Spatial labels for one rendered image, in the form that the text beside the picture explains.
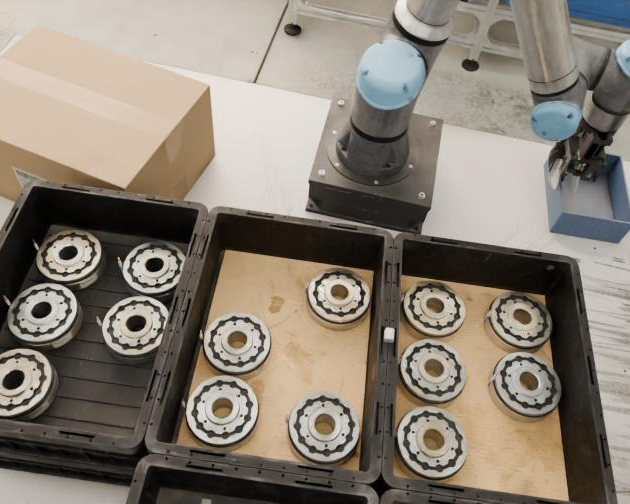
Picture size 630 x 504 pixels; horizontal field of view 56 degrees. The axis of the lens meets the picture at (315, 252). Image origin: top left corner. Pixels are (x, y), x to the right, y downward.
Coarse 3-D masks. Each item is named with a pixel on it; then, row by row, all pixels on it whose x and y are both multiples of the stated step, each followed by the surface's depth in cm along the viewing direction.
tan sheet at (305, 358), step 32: (224, 256) 103; (256, 256) 104; (224, 288) 100; (256, 288) 100; (288, 288) 101; (288, 320) 97; (288, 352) 94; (320, 352) 94; (352, 352) 95; (192, 384) 90; (256, 384) 91; (288, 384) 91; (320, 384) 91; (352, 384) 92; (224, 416) 87; (256, 448) 85; (288, 448) 85
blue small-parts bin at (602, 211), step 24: (600, 168) 138; (552, 192) 131; (576, 192) 136; (600, 192) 136; (624, 192) 129; (552, 216) 129; (576, 216) 124; (600, 216) 132; (624, 216) 127; (600, 240) 128
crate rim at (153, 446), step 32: (288, 224) 96; (320, 224) 96; (384, 256) 94; (192, 288) 88; (384, 288) 90; (384, 320) 87; (384, 352) 84; (160, 384) 79; (384, 384) 82; (160, 416) 77; (160, 448) 74; (192, 448) 75; (352, 480) 74
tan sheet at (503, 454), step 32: (480, 288) 104; (480, 320) 100; (480, 352) 97; (544, 352) 98; (480, 384) 93; (480, 416) 90; (480, 448) 88; (512, 448) 88; (544, 448) 88; (448, 480) 85; (480, 480) 85; (512, 480) 85; (544, 480) 86
